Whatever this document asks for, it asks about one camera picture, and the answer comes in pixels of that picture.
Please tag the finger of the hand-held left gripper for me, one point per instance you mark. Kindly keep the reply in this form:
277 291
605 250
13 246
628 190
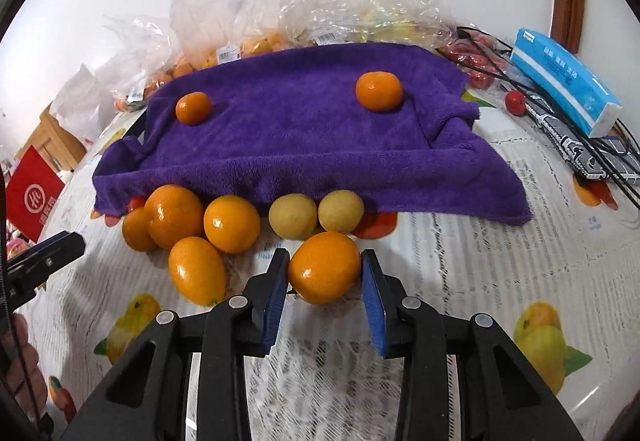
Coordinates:
60 248

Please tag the large round orange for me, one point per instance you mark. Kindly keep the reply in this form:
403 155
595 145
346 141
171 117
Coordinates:
174 216

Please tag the purple towel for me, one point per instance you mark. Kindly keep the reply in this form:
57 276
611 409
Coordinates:
300 136

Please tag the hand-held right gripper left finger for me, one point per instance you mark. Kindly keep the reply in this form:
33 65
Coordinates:
276 301

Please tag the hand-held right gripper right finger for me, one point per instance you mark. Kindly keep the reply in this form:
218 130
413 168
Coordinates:
374 306

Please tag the fruit print tablecloth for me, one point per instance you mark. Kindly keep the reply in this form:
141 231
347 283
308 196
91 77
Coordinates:
475 266

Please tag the black white patterned pouch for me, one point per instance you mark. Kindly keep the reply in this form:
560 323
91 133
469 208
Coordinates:
565 143

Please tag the oval orange fruit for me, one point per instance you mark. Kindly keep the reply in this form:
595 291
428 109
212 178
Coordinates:
196 271

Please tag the small red fruit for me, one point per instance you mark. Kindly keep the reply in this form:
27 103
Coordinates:
515 101
135 204

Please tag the crumpled clear plastic bag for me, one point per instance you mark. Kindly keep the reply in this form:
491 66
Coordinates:
135 56

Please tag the pink floral object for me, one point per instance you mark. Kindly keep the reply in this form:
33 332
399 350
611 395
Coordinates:
17 241

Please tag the cardboard box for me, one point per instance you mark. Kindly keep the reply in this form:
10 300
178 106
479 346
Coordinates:
52 141

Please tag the blue tissue pack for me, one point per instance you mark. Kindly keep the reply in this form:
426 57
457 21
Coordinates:
565 81

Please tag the clear bag of red fruits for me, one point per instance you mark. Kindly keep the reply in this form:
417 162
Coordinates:
475 63

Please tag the person's left hand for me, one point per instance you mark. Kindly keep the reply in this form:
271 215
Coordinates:
27 371

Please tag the red box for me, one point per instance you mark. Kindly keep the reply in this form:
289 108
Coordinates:
35 201

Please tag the small round orange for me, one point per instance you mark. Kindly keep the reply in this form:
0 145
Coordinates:
193 108
134 233

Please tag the yellow round fruit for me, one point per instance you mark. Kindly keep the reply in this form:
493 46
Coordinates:
292 217
341 210

